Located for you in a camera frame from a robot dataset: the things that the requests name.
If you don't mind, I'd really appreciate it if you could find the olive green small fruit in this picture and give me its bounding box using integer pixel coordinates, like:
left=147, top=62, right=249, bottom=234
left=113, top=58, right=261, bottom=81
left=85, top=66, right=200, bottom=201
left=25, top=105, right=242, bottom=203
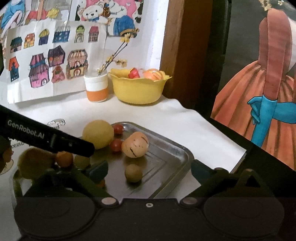
left=125, top=164, right=143, bottom=183

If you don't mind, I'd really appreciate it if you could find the yellow plastic bowl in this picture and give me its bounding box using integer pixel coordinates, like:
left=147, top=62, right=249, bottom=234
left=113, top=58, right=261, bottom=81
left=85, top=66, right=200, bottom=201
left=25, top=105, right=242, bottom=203
left=108, top=68, right=171, bottom=105

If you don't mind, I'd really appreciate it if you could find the red plastic toy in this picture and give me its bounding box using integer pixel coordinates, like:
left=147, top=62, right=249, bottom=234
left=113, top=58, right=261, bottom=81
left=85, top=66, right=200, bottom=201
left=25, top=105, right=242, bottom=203
left=128, top=68, right=140, bottom=79

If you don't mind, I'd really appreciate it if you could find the white printed table cloth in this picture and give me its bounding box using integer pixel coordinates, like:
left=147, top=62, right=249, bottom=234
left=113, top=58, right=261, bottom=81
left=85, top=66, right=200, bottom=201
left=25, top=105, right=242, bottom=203
left=1, top=96, right=246, bottom=240

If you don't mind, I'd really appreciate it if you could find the green yellow mango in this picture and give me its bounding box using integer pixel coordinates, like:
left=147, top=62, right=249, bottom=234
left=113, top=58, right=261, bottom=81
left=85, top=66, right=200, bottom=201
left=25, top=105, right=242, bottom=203
left=18, top=148, right=55, bottom=179

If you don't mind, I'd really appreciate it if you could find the small striped orange melon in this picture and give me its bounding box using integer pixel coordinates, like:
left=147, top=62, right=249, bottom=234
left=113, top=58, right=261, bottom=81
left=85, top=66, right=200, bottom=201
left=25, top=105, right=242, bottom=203
left=121, top=132, right=149, bottom=158

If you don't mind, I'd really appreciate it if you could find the yellow lemon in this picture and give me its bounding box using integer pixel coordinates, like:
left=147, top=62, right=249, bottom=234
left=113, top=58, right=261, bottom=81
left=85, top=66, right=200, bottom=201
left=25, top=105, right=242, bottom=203
left=82, top=120, right=114, bottom=150

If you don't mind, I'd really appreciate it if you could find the lady in orange dress poster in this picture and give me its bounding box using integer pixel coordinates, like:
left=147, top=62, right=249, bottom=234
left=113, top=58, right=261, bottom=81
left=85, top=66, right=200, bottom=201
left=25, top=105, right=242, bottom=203
left=211, top=1, right=295, bottom=169

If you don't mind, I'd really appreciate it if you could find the brown wooden door frame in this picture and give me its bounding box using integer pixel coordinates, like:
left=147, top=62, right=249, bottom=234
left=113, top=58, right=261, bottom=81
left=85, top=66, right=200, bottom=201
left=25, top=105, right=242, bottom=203
left=160, top=0, right=213, bottom=108

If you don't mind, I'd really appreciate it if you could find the houses drawing paper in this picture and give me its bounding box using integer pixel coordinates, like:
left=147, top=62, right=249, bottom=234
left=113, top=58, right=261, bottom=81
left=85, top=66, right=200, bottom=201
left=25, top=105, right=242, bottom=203
left=6, top=20, right=107, bottom=103

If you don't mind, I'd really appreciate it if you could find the left hand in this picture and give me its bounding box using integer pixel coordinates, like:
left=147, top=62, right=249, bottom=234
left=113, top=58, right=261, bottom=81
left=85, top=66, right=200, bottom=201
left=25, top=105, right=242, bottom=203
left=0, top=136, right=13, bottom=172

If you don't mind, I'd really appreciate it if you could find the boy with fan drawing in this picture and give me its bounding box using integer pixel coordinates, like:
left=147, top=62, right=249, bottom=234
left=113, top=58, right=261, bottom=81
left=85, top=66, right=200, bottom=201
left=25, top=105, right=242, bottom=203
left=1, top=0, right=72, bottom=41

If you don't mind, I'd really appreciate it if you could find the orange plastic toy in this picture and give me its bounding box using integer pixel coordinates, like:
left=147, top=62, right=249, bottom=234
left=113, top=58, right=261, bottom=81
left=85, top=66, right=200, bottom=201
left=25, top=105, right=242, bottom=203
left=143, top=69, right=163, bottom=81

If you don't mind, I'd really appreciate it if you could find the red cherry tomato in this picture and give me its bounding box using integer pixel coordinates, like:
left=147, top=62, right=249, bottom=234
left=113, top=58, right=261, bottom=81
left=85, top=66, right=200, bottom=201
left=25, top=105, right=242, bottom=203
left=113, top=124, right=125, bottom=135
left=109, top=138, right=122, bottom=153

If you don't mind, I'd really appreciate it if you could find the yellow flower branch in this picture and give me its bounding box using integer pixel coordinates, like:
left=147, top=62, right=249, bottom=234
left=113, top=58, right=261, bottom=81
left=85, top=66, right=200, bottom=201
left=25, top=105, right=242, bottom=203
left=97, top=28, right=139, bottom=74

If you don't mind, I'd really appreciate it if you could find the metal tray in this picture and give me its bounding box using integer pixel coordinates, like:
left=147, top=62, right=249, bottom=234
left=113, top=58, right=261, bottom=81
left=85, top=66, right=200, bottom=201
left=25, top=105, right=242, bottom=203
left=12, top=121, right=194, bottom=202

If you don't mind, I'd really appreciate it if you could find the white orange glass jar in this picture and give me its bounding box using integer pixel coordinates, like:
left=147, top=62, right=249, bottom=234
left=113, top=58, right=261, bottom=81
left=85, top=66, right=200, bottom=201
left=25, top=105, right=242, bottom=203
left=84, top=71, right=108, bottom=102

